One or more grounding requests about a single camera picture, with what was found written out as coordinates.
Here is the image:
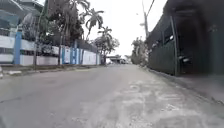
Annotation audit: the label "green bush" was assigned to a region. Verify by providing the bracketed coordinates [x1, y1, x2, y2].
[130, 36, 150, 67]

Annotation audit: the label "grey concrete road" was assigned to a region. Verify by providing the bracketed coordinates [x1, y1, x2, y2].
[0, 63, 224, 128]

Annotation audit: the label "dark green metal fence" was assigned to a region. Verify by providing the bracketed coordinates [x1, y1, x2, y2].
[147, 40, 177, 76]

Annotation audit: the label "leaning utility pole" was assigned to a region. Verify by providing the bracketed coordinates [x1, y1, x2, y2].
[139, 0, 150, 40]

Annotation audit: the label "row of palm trees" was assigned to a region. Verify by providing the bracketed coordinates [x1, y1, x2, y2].
[21, 0, 120, 66]

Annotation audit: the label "grey kerb strip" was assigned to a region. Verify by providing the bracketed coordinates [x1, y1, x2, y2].
[0, 63, 101, 78]

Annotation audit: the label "dark roofed building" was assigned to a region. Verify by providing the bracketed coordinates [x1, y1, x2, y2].
[145, 0, 224, 77]

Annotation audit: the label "pale blue building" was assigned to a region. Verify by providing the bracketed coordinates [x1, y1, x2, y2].
[0, 0, 45, 38]

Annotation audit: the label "overhead wires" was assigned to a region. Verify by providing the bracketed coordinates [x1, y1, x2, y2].
[145, 0, 156, 17]

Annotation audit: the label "white and blue wall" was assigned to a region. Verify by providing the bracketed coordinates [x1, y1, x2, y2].
[0, 30, 102, 66]

